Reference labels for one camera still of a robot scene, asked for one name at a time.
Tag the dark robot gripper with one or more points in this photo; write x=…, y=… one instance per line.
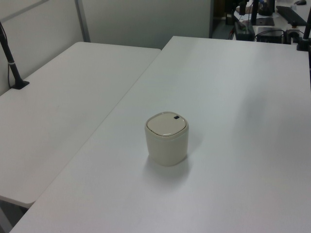
x=241, y=5

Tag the beige trash bin lid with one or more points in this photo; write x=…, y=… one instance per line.
x=165, y=126

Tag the beige small trash bin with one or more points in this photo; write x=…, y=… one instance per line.
x=167, y=150

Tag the black monitor stand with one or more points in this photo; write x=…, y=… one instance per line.
x=254, y=14

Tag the black electronics box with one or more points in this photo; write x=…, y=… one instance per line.
x=269, y=34

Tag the black keyboard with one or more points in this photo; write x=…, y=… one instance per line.
x=291, y=15

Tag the white small device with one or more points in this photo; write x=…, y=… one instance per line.
x=292, y=32

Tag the black computer mouse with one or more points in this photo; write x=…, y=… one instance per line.
x=300, y=2

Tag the black clamp camera stand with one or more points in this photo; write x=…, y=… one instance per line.
x=304, y=40

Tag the grey metal partition post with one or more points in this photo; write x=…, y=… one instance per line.
x=83, y=20

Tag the black camera stand pole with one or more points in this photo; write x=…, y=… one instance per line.
x=12, y=66

